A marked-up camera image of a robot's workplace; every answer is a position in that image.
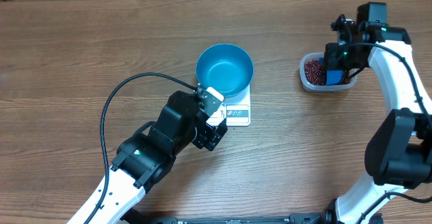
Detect red beans in container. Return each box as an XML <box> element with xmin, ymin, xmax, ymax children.
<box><xmin>304</xmin><ymin>59</ymin><xmax>351</xmax><ymax>86</ymax></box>

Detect white kitchen scale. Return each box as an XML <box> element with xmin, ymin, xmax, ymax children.
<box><xmin>207</xmin><ymin>86</ymin><xmax>251</xmax><ymax>127</ymax></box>

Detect right black cable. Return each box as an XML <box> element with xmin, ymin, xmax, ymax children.
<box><xmin>344</xmin><ymin>41</ymin><xmax>432</xmax><ymax>224</ymax></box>

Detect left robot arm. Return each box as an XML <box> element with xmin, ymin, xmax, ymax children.
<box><xmin>70</xmin><ymin>87</ymin><xmax>227</xmax><ymax>223</ymax></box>

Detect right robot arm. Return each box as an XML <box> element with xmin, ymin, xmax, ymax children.
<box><xmin>321</xmin><ymin>2</ymin><xmax>431</xmax><ymax>223</ymax></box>

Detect clear plastic bean container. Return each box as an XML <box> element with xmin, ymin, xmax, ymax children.
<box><xmin>299</xmin><ymin>52</ymin><xmax>357</xmax><ymax>92</ymax></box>

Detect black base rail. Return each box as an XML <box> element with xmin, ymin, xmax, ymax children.
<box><xmin>119</xmin><ymin>209</ymin><xmax>340</xmax><ymax>224</ymax></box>

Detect teal bowl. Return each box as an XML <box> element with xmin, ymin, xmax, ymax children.
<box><xmin>196</xmin><ymin>43</ymin><xmax>254</xmax><ymax>98</ymax></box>

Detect black cable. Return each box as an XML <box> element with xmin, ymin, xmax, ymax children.
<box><xmin>82</xmin><ymin>72</ymin><xmax>198</xmax><ymax>224</ymax></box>
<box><xmin>344</xmin><ymin>41</ymin><xmax>432</xmax><ymax>224</ymax></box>

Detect blue measuring scoop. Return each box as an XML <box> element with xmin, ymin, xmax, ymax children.
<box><xmin>318</xmin><ymin>57</ymin><xmax>344</xmax><ymax>86</ymax></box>

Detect left black cable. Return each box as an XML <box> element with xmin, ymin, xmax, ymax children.
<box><xmin>82</xmin><ymin>72</ymin><xmax>198</xmax><ymax>224</ymax></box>

